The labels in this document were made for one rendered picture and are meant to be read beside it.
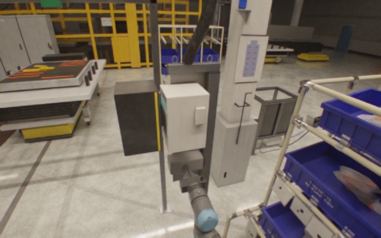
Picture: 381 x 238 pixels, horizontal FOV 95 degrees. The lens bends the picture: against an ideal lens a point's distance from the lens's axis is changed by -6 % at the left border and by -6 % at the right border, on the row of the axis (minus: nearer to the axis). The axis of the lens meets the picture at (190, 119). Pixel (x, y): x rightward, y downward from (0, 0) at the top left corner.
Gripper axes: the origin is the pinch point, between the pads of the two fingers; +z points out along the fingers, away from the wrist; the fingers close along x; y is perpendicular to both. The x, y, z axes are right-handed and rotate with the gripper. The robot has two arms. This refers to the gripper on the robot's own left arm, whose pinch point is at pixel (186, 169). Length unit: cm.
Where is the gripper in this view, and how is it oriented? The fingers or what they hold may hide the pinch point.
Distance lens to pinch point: 108.6
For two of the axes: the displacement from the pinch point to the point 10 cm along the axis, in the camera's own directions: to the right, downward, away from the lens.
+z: -2.9, -4.6, 8.4
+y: 0.3, -8.8, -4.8
